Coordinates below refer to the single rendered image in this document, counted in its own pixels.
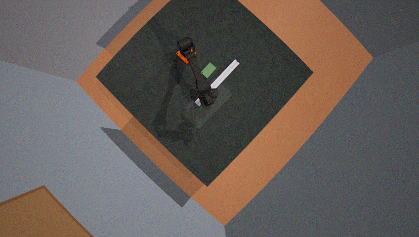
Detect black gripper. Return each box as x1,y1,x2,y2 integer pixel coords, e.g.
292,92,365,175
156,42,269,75
190,88,218,98

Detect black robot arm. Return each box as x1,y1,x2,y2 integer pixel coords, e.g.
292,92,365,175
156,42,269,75
177,36,214,107

